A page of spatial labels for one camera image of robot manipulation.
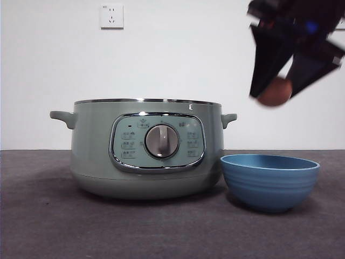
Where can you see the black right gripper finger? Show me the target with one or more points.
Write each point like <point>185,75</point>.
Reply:
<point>310,71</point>
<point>262,62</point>

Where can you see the brown egg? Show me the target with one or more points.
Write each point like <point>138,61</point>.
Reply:
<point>275,93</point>

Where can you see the pale green electric steamer pot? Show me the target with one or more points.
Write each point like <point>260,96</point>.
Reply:
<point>89,151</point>

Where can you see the blue ribbed bowl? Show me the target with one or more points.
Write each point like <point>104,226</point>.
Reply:
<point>269,189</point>

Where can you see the white wall socket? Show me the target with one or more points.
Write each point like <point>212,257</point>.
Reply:
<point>112,16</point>

